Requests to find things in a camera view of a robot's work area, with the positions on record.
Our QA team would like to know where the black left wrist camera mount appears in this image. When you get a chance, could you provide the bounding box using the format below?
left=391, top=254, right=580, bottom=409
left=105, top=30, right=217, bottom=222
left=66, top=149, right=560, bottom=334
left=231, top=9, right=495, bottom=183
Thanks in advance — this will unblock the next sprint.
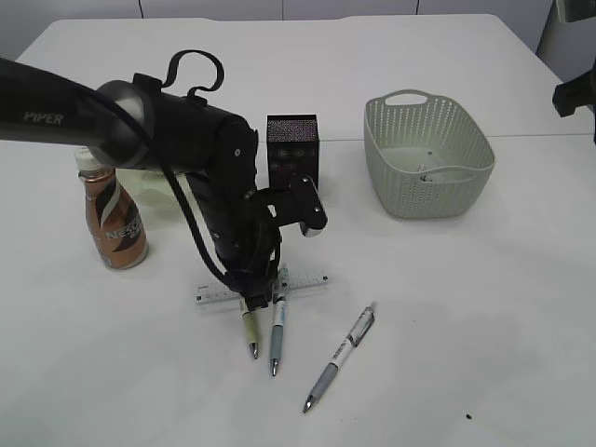
left=257, top=174, right=328, bottom=237

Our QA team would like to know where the pale green wavy glass plate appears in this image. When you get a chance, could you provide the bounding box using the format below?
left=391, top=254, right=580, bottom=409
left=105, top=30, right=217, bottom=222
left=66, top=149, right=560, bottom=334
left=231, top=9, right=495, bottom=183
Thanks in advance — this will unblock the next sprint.
left=116, top=169, right=179, bottom=208

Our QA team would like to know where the green barrel pen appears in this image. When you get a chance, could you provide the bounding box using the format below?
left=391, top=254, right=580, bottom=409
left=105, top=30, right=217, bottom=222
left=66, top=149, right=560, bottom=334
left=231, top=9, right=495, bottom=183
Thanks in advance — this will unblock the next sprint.
left=239, top=297, right=260, bottom=359

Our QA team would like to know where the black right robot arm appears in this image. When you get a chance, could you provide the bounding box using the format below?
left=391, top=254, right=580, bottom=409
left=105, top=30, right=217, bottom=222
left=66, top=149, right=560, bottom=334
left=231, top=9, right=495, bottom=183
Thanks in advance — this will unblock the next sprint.
left=552, top=66, right=595, bottom=117

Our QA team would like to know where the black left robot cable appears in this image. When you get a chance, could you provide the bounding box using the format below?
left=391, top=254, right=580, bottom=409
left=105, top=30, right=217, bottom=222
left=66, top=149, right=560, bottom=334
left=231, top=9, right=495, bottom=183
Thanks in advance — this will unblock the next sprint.
left=74, top=48, right=285, bottom=299

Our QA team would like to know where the grey grip white pen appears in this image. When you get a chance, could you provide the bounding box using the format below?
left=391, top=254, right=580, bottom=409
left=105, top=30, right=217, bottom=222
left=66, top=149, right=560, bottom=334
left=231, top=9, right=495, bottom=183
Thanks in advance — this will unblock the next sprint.
left=303, top=302, right=376, bottom=414

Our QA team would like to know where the green woven plastic basket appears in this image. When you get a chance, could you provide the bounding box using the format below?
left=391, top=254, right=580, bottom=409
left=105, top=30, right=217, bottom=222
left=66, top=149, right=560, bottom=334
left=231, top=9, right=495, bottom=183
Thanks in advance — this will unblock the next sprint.
left=363, top=89, right=495, bottom=220

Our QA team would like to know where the brown Nescafe coffee bottle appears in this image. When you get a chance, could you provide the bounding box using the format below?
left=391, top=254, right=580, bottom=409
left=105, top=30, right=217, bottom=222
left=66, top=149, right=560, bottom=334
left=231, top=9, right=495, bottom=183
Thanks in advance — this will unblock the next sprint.
left=74, top=147, right=148, bottom=270

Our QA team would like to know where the transparent plastic ruler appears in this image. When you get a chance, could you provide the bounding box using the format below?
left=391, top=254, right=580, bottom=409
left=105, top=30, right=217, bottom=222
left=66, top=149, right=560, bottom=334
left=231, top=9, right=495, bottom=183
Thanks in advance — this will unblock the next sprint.
left=194, top=272, right=329, bottom=310

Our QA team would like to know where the blue barrel pen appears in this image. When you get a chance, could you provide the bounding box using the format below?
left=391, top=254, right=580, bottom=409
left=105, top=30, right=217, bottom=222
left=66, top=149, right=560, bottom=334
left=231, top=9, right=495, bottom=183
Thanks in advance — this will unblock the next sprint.
left=269, top=264, right=289, bottom=377

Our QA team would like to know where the black mesh pen holder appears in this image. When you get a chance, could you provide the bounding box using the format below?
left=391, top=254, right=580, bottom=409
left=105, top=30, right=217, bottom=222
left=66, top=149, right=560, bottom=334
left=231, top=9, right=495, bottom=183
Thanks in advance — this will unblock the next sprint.
left=266, top=115, right=319, bottom=188

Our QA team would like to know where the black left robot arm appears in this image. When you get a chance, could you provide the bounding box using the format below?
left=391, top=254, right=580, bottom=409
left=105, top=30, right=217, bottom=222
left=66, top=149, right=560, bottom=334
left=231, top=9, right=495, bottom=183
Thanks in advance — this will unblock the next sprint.
left=1, top=56, right=281, bottom=310

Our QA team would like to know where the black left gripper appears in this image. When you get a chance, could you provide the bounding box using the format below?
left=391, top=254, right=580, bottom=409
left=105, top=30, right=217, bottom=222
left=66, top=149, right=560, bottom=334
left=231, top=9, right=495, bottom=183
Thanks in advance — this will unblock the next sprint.
left=185, top=172, right=281, bottom=311

